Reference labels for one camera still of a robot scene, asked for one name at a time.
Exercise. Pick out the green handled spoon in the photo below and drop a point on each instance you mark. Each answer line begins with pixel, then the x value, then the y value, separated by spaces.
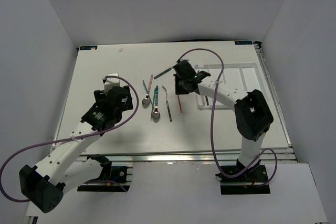
pixel 155 113

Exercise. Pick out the white divided utensil tray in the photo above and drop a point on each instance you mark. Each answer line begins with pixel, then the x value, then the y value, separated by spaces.
pixel 243 76

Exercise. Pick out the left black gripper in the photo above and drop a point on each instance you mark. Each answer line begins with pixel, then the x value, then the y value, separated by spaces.
pixel 101 96

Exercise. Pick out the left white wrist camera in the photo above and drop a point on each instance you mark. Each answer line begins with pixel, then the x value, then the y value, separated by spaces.
pixel 110 82

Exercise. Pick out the orange chopstick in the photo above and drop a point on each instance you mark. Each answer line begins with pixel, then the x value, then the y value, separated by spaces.
pixel 180 105

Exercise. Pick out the pink handled knife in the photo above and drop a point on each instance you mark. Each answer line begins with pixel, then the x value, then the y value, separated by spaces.
pixel 203 100

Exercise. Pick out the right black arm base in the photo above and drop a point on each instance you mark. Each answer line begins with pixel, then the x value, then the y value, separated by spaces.
pixel 251 182

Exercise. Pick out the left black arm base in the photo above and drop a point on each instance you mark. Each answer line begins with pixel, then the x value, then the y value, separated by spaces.
pixel 112 179

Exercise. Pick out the left blue corner label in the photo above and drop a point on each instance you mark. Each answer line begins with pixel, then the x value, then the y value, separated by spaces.
pixel 88 47

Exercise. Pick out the pink handled spoon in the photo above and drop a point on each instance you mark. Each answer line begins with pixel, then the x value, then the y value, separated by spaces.
pixel 149 85

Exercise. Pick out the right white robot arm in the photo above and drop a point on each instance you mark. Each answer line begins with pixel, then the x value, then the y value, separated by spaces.
pixel 252 113

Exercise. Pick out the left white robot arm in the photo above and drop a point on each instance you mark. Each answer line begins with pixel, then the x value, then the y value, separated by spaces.
pixel 47 181

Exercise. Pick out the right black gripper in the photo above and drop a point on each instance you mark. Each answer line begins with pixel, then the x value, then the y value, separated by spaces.
pixel 178 90

